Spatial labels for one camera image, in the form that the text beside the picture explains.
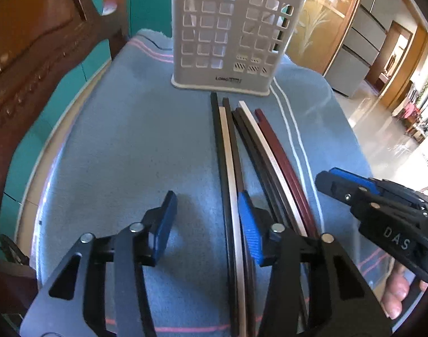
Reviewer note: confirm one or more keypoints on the beige plastic utensil holder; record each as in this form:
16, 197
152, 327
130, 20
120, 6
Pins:
231, 45

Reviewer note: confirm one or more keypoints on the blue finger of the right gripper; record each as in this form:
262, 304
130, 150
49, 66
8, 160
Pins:
337, 191
376, 186

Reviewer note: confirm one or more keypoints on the silver metal chopstick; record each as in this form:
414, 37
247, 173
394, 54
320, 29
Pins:
236, 227

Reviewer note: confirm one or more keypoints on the carved dark wooden chair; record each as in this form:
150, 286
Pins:
40, 42

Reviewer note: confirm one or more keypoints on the clothes rack with garments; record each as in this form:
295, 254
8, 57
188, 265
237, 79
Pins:
412, 112

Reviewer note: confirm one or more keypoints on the silver white chopstick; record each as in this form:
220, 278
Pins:
282, 188

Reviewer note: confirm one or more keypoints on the person's right hand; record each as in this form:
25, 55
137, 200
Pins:
396, 290

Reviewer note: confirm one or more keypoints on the brown wooden interior door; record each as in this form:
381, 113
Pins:
389, 57

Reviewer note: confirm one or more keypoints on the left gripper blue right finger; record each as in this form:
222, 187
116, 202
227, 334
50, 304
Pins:
315, 288

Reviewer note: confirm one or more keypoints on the black slim chopstick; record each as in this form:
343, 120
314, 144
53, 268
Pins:
248, 263

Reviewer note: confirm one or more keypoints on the silver multi-door refrigerator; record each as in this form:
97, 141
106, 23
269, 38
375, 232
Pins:
362, 44

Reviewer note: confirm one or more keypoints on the blue striped cloth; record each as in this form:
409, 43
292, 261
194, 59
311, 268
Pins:
138, 137

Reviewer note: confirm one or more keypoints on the dark red chopstick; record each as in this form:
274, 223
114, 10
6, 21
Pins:
289, 174

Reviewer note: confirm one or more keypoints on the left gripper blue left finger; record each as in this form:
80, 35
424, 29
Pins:
72, 301

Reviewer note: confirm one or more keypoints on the wooden framed glass door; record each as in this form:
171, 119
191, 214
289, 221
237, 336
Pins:
320, 31

